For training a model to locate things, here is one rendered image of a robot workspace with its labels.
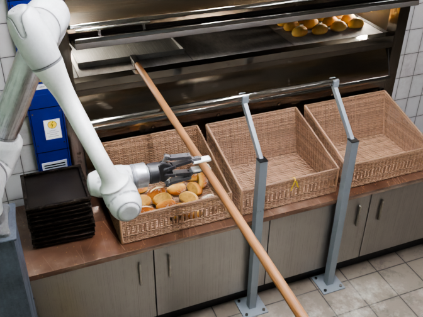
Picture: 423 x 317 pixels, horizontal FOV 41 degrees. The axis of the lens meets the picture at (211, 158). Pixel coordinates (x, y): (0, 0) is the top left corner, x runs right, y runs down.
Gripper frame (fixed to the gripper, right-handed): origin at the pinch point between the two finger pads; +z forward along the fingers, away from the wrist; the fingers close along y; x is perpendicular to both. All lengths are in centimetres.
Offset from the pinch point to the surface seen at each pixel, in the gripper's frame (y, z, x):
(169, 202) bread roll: 54, 1, -48
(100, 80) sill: 1, -21, -84
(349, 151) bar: 28, 85, -27
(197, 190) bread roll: 55, 18, -55
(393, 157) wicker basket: 46, 121, -38
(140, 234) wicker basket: 57, -17, -34
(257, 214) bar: 53, 37, -25
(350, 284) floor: 118, 99, -23
